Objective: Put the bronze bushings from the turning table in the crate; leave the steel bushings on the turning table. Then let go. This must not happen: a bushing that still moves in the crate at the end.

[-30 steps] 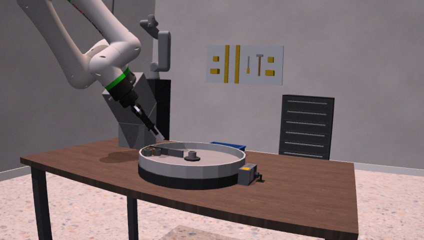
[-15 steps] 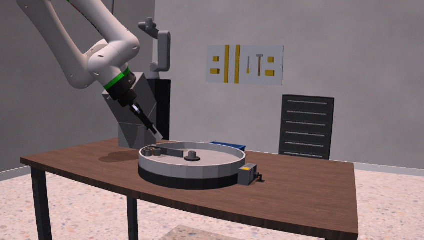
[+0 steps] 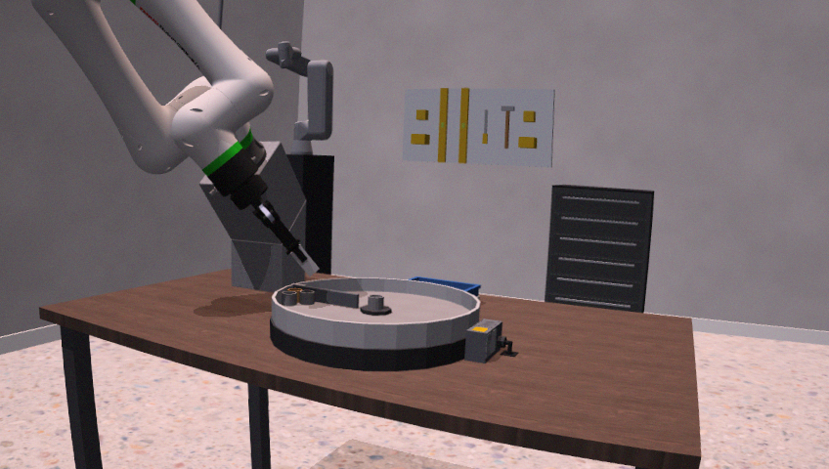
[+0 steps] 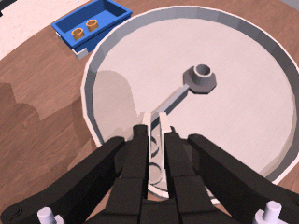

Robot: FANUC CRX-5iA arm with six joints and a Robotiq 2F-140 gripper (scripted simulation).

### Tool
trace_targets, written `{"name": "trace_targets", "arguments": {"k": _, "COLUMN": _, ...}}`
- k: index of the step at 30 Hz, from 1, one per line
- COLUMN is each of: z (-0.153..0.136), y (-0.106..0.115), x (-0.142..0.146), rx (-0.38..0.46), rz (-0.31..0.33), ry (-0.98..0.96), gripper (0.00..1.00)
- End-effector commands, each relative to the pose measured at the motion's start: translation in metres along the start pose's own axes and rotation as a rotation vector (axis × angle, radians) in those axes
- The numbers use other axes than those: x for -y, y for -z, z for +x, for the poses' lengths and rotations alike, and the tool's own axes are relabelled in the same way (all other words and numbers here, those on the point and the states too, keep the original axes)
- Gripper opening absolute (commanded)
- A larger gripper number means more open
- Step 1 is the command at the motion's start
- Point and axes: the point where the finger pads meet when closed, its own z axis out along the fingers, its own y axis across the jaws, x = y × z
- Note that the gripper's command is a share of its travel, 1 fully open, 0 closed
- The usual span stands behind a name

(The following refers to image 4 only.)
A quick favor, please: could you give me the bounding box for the blue rectangular tray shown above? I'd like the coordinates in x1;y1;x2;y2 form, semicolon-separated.
51;0;133;60

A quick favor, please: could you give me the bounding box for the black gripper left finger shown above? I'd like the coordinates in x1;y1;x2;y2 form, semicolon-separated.
0;113;152;224

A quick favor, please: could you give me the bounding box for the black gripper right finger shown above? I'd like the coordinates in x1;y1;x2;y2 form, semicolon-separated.
159;112;299;224

